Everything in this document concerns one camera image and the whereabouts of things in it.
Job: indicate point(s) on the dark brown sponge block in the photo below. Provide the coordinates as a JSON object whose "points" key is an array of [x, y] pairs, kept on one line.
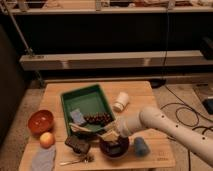
{"points": [[78, 145]]}

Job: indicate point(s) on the bunch of dark grapes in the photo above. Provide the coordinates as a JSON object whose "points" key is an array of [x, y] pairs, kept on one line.
{"points": [[98, 119]]}

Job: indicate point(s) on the banana peel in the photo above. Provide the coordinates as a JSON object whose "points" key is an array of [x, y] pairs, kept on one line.
{"points": [[83, 129]]}

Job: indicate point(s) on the white plastic bottle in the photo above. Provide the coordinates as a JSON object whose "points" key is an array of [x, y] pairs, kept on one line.
{"points": [[121, 102]]}

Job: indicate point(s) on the blue cup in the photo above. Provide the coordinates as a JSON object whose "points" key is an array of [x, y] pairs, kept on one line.
{"points": [[141, 149]]}

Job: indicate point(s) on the black handled brush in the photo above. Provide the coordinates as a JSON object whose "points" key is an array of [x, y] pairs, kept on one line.
{"points": [[113, 148]]}

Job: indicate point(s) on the grey blue cloth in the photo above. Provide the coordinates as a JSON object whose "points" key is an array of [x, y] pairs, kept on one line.
{"points": [[44, 159]]}

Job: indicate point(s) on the wooden board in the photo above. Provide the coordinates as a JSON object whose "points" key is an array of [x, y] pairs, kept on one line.
{"points": [[160, 156]]}

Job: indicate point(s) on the peach apple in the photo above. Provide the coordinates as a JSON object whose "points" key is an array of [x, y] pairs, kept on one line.
{"points": [[46, 140]]}

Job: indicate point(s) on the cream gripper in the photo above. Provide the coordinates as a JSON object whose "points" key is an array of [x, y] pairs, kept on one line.
{"points": [[110, 133]]}

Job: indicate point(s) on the metal fork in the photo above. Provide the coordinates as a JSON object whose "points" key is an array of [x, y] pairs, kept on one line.
{"points": [[85, 159]]}

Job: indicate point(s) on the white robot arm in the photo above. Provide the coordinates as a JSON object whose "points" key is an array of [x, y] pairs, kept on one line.
{"points": [[150, 117]]}

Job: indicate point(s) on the purple bowl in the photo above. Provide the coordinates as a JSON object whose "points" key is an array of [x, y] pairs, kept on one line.
{"points": [[124, 144]]}

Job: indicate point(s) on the green plastic tray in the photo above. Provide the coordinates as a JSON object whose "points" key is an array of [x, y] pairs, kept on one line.
{"points": [[89, 100]]}

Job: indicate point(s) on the red bowl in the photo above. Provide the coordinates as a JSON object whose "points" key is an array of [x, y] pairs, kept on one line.
{"points": [[40, 122]]}

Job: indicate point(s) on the metal shelf beam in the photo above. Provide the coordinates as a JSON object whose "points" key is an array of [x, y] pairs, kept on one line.
{"points": [[113, 60]]}

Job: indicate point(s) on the blue sponge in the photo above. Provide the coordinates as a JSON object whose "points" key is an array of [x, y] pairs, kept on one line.
{"points": [[77, 117]]}

